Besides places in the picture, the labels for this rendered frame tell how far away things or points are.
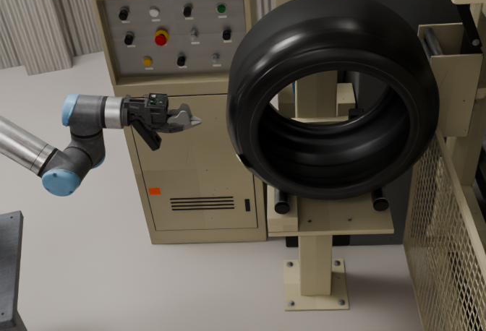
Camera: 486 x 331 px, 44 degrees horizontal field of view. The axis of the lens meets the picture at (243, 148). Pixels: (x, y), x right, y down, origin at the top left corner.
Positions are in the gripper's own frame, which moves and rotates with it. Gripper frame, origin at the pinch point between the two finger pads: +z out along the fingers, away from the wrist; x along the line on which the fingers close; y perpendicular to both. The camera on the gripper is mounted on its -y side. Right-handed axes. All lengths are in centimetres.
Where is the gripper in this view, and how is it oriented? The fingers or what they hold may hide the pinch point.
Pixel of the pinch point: (197, 123)
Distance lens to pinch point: 170.6
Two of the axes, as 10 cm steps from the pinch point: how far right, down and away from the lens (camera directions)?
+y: 0.5, -7.7, -6.3
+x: 0.3, -6.3, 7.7
